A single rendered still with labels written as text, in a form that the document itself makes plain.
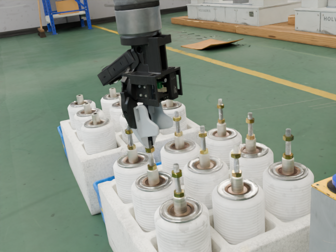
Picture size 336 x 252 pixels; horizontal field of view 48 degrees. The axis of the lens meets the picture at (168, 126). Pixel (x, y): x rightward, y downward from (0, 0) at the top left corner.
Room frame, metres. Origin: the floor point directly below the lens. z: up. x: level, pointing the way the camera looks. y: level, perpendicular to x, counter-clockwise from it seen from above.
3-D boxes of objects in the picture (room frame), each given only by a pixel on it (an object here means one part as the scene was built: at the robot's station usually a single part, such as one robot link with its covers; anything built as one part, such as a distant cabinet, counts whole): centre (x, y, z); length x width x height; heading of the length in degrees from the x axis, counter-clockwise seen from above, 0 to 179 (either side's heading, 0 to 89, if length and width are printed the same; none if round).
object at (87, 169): (1.21, 0.14, 0.09); 0.39 x 0.39 x 0.18; 21
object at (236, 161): (0.61, -0.11, 0.30); 0.01 x 0.01 x 0.08
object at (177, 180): (0.56, -0.01, 0.30); 0.01 x 0.01 x 0.08
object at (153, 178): (0.67, 0.04, 0.26); 0.02 x 0.02 x 0.03
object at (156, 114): (0.67, 0.01, 0.38); 0.06 x 0.03 x 0.09; 50
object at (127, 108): (0.66, 0.06, 0.42); 0.05 x 0.02 x 0.09; 140
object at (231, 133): (0.87, -0.13, 0.25); 0.08 x 0.08 x 0.01
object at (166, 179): (0.67, 0.04, 0.25); 0.08 x 0.08 x 0.01
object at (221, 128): (0.87, -0.13, 0.26); 0.02 x 0.02 x 0.03
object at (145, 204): (0.67, 0.04, 0.16); 0.10 x 0.10 x 0.18
